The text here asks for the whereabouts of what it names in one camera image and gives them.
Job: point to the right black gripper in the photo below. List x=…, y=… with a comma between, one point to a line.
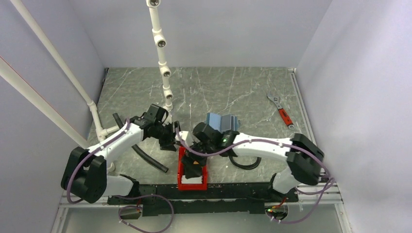
x=191, y=171

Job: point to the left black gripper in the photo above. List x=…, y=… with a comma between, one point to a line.
x=167, y=144

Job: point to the blue card holder wallet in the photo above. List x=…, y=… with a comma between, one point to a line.
x=223, y=123

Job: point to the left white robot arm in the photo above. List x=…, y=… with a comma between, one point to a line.
x=86, y=174

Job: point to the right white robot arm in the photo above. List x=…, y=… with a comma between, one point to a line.
x=302, y=158

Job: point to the white card stack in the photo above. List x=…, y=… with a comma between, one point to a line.
x=195, y=180

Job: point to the red plastic bin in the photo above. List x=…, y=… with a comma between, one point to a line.
x=180, y=173

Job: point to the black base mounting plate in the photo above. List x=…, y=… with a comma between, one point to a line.
x=217, y=198

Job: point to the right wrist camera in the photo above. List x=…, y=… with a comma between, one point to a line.
x=186, y=136

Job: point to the red handled adjustable wrench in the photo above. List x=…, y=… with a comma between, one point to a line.
x=282, y=112

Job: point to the aluminium rail frame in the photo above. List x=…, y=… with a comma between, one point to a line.
x=273, y=211

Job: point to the white PVC pipe frame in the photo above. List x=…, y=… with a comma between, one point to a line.
x=42, y=114

